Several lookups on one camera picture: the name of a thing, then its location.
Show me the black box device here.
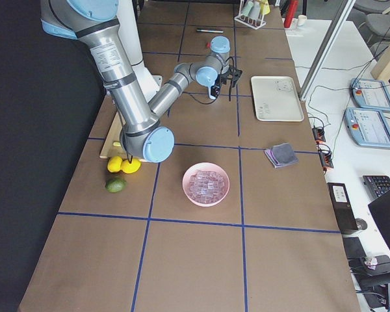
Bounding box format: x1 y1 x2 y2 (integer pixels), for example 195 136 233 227
327 183 358 235

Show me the light blue cup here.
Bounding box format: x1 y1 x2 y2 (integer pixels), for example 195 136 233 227
208 86 216 100

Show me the yellow lemon near avocado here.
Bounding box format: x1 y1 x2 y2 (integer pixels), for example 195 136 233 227
107 156 123 173

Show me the far blue teach pendant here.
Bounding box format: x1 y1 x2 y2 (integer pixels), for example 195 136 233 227
350 78 390 112

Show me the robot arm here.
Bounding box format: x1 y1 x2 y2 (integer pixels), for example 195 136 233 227
40 1 230 163

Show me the white wire cup rack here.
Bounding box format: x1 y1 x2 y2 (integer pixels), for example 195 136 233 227
234 0 270 30

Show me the grey folded cloth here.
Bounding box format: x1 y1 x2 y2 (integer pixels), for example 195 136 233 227
264 143 298 168

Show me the blue teach pendant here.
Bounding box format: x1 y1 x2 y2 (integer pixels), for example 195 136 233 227
350 78 390 112
344 108 390 149

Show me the pink bowl with ice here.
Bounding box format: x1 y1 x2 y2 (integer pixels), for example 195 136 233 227
182 162 229 207

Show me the yellow lemon near board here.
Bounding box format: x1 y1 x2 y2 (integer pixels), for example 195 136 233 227
120 158 141 174

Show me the steel muddler black tip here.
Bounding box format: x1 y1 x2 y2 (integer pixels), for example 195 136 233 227
196 28 224 34

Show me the aluminium frame post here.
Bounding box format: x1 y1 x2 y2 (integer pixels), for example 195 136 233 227
299 0 356 101

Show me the bamboo cutting board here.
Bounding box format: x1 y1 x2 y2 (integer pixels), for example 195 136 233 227
99 113 127 159

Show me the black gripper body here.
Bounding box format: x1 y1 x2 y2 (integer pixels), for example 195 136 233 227
213 82 221 98

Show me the cream bear tray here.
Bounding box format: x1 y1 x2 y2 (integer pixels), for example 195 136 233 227
250 76 304 122

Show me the small white paper cup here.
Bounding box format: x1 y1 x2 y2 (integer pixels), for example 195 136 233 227
296 14 307 27

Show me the black computer mouse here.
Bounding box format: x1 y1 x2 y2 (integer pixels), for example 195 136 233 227
355 218 368 231

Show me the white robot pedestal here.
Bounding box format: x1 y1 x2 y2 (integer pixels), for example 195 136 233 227
116 0 163 101

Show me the black keyboard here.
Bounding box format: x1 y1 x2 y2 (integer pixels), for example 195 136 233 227
363 175 390 199

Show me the near blue teach pendant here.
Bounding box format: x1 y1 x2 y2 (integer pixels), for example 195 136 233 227
344 108 390 149

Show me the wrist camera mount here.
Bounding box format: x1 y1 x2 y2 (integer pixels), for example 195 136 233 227
220 65 242 88

